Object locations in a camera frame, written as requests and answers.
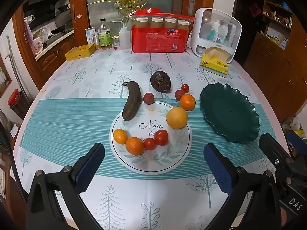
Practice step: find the yellow tissue box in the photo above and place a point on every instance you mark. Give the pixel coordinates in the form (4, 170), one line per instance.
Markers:
(215, 64)

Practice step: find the orange mandarin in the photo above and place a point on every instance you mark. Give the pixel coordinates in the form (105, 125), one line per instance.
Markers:
(134, 145)
(187, 101)

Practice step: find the flat yellow box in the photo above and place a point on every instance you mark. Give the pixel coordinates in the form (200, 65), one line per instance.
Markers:
(80, 52)

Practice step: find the tree print tablecloth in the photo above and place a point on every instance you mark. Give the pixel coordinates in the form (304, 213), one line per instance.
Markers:
(72, 124)

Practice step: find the white bottle teal label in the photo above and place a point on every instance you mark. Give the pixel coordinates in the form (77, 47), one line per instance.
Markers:
(214, 30)

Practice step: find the red paper cup pack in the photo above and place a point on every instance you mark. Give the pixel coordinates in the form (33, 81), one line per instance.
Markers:
(159, 38)

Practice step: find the dark green scalloped plate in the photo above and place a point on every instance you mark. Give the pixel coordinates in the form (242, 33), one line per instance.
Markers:
(229, 112)

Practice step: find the yellowish mandarin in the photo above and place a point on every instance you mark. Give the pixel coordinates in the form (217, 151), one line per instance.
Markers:
(120, 136)

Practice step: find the dark avocado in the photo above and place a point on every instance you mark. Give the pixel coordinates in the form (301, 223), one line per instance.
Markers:
(160, 81)

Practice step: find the small glass jar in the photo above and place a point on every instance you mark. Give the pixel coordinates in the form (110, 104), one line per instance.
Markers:
(115, 42)

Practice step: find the white storage box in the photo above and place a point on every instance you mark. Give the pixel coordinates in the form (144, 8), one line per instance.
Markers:
(201, 40)

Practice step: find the wooden wall shelf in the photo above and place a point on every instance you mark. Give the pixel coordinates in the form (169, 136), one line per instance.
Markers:
(278, 24)

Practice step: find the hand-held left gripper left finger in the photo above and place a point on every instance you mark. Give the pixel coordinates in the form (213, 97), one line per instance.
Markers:
(90, 170)

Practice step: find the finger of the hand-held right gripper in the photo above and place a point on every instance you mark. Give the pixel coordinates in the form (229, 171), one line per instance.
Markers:
(297, 140)
(273, 148)

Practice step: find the green label glass bottle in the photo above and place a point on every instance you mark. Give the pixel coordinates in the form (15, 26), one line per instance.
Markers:
(105, 37)

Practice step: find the small cherry tomato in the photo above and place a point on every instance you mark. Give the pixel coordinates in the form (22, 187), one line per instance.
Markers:
(185, 87)

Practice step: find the red bin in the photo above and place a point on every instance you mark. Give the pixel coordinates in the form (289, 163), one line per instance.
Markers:
(14, 99)

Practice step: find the wooden kitchen cabinet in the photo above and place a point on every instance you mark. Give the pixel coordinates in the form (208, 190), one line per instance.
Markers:
(57, 55)

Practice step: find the white wash bottle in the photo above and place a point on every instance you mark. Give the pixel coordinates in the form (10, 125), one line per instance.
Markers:
(124, 38)

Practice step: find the blue white card box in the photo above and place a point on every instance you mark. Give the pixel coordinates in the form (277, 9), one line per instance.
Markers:
(90, 34)

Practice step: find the metal tin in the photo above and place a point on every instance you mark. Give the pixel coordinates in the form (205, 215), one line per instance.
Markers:
(96, 42)

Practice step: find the dark overripe banana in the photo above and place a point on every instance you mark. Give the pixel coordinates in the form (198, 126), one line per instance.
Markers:
(131, 100)

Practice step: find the range hood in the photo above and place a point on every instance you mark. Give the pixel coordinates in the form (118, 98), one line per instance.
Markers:
(45, 0)

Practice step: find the red tomato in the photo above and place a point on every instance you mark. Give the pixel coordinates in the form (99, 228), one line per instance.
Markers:
(161, 137)
(150, 144)

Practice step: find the large yellow orange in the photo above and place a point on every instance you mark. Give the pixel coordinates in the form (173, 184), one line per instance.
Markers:
(177, 117)

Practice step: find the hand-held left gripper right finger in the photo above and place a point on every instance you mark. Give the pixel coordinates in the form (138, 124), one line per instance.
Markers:
(219, 170)

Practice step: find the white printed round plate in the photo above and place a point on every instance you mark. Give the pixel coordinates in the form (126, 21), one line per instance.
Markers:
(148, 163)

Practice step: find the red lychee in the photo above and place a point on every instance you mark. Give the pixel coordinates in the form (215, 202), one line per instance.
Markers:
(148, 98)
(178, 95)

